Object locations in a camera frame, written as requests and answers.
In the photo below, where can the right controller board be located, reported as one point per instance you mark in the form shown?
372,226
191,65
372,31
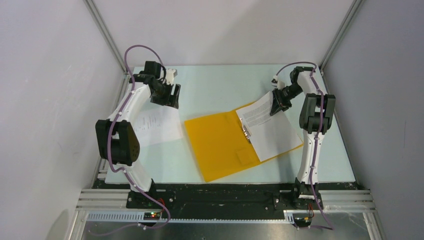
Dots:
302,222

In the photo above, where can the front aluminium rail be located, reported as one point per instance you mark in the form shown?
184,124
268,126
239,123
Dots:
110,205

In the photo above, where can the white printed paper sheets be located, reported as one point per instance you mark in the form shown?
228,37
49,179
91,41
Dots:
270,135

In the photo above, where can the aluminium frame rail left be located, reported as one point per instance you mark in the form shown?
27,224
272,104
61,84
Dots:
105,32

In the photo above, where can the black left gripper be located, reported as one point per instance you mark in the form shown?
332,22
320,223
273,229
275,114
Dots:
174,100

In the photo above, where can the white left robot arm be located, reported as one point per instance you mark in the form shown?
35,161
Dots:
116,137

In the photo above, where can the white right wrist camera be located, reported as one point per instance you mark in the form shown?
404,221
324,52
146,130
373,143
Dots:
276,83

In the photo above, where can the yellow plastic folder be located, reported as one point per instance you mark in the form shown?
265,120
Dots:
219,145

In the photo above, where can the left controller board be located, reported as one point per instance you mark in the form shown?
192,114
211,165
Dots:
152,216

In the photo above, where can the controller board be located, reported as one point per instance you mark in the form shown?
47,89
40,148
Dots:
302,222
152,216

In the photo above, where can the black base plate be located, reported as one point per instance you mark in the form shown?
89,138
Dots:
225,193

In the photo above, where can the metal folder clip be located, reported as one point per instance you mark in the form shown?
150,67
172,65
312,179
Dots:
245,131

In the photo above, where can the aluminium frame rail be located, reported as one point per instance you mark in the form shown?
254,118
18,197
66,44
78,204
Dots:
105,32
347,21

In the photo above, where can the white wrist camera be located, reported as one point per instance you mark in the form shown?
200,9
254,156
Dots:
170,76
276,83

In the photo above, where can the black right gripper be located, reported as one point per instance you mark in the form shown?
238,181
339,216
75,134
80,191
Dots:
276,107

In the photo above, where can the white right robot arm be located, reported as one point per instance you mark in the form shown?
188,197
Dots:
315,120

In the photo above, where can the aluminium frame rail right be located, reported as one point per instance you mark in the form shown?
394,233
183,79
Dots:
347,21

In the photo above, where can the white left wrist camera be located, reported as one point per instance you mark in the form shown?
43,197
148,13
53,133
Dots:
170,76

